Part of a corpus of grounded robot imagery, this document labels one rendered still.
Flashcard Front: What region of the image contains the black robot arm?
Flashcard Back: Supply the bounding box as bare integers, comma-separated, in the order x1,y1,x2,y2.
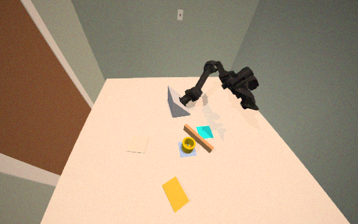
179,60,259,107

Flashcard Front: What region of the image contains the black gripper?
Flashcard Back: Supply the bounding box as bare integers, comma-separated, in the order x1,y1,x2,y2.
229,74,259,111

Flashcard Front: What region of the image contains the orange wooden plank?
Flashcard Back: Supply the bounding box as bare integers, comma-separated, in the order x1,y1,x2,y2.
183,124,214,153

